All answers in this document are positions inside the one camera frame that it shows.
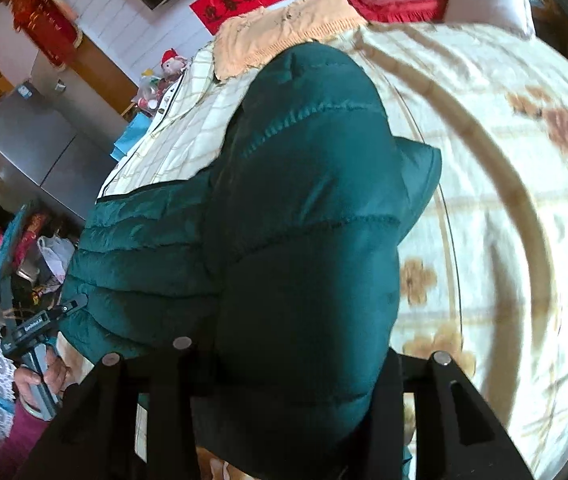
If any dark green puffer jacket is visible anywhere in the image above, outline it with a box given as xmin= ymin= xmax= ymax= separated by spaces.
xmin=60 ymin=42 xmax=442 ymax=479

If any person's left hand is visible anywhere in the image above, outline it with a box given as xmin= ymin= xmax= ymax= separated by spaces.
xmin=14 ymin=346 xmax=72 ymax=411

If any floral cream bed quilt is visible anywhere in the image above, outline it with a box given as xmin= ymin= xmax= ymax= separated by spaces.
xmin=97 ymin=23 xmax=568 ymax=479

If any grey refrigerator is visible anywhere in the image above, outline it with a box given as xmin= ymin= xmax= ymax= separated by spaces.
xmin=0 ymin=80 xmax=115 ymax=224

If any pink plush pig toy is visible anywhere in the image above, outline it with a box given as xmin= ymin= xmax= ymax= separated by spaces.
xmin=160 ymin=49 xmax=188 ymax=81

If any beige ruffled pillow cover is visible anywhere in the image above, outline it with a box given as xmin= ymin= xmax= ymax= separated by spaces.
xmin=212 ymin=0 xmax=365 ymax=81

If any red ruffled cushion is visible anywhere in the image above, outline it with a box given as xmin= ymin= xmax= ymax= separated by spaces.
xmin=347 ymin=0 xmax=441 ymax=24

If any red hanging wall ornament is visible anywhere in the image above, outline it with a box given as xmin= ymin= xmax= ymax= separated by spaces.
xmin=0 ymin=0 xmax=83 ymax=70

